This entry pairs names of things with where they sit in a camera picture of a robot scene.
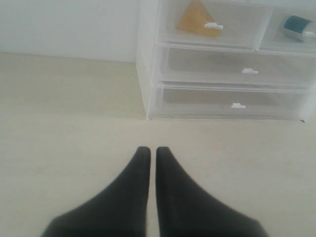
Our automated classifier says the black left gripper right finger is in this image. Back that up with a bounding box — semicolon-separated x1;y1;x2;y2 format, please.
156;147;268;237

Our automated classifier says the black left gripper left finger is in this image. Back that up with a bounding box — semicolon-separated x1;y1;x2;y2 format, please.
42;147;151;237

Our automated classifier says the small drawer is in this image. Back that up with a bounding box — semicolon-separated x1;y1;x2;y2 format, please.
258;8;316;55
157;0;271;50

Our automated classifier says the yellow cheese wedge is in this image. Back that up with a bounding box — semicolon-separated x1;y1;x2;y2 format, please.
176;0;224;37

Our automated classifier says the white pill bottle blue label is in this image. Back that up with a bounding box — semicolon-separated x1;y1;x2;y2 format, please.
279;15;316;42

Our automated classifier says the wide drawer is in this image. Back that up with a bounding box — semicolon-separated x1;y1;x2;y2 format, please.
156;47;316;87
147;84;313;120

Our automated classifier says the clear plastic drawer cabinet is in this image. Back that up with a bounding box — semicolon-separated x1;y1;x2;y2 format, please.
136;0;316;121

